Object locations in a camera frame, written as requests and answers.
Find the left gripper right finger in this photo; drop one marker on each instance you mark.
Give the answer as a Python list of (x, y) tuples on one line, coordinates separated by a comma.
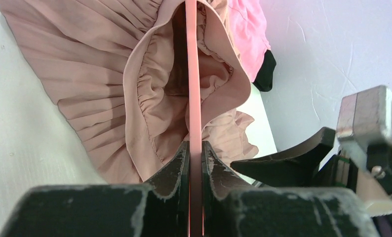
[(218, 178)]

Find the dusty pink skirt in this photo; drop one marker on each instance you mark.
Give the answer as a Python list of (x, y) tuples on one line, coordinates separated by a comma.
[(118, 72)]

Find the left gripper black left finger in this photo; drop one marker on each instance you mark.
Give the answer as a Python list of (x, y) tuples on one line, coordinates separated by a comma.
[(173, 178)]

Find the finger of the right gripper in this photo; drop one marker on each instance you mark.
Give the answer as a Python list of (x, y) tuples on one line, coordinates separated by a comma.
[(294, 167)]

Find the pink plastic hanger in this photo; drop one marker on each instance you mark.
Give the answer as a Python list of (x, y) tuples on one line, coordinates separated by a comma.
[(195, 173)]

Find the pink towel garment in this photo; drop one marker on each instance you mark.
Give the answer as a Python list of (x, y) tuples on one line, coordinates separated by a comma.
[(248, 25)]

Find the black cloth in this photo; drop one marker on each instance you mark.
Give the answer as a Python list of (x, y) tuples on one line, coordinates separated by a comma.
[(264, 78)]

